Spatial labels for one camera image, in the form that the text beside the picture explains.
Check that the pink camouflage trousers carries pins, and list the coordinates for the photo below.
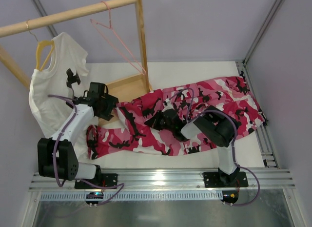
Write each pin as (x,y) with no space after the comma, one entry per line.
(230,95)

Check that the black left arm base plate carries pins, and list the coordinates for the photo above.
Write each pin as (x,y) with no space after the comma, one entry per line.
(108,180)

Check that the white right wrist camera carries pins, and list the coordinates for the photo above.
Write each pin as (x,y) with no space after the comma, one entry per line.
(167,103)

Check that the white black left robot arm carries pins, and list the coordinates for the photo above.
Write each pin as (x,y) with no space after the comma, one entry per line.
(56,155)

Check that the slotted grey cable duct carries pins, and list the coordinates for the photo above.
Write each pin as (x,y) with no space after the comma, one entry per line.
(170,195)

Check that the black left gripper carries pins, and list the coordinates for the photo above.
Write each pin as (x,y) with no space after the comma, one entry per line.
(107,112)

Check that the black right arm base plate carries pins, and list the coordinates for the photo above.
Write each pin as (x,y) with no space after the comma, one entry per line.
(213,180)

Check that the pink wire hanger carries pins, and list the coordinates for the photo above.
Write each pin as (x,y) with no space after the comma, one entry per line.
(134,63)

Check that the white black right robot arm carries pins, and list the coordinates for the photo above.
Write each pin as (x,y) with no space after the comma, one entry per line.
(218,127)

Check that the white printed t-shirt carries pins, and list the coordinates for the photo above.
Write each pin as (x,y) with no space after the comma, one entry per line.
(66,76)

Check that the wooden clothes rack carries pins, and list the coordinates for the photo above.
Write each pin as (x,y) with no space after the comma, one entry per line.
(125,89)

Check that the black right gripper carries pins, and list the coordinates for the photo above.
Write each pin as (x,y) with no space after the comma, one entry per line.
(159,120)

